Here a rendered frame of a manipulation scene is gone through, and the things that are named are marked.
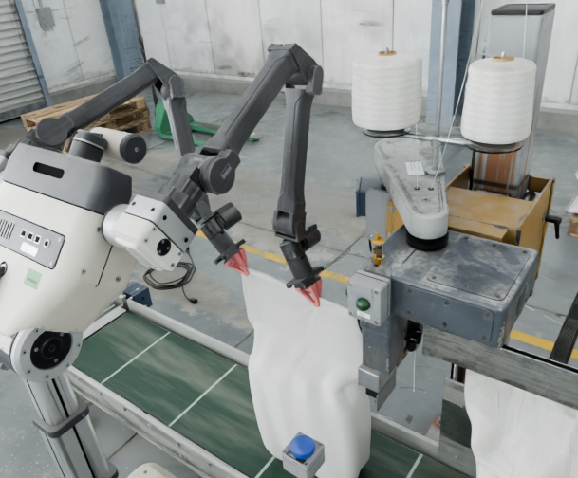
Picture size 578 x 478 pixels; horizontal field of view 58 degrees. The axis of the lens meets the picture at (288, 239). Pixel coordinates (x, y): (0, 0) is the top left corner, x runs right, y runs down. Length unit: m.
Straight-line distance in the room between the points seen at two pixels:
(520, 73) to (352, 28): 5.87
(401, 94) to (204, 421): 1.42
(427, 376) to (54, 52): 7.77
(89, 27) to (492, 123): 8.75
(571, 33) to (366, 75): 4.97
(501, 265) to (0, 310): 1.05
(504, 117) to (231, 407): 1.48
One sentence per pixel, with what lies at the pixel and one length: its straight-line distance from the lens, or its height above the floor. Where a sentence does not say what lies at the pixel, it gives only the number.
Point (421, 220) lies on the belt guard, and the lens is 1.11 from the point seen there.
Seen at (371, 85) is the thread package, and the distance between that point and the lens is 1.24.
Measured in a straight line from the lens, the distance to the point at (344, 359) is 1.52.
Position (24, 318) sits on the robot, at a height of 1.30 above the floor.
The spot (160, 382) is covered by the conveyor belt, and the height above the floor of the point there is 0.38.
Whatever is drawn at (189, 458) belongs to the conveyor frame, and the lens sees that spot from 2.11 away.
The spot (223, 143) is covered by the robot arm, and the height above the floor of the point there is 1.57.
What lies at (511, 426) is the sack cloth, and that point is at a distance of 1.39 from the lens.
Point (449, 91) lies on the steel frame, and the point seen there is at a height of 0.42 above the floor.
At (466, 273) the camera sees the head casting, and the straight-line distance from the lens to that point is 1.08.
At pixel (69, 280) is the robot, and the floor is 1.37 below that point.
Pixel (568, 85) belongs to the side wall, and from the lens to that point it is 6.22.
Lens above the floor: 1.92
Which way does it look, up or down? 29 degrees down
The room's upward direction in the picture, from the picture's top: 5 degrees counter-clockwise
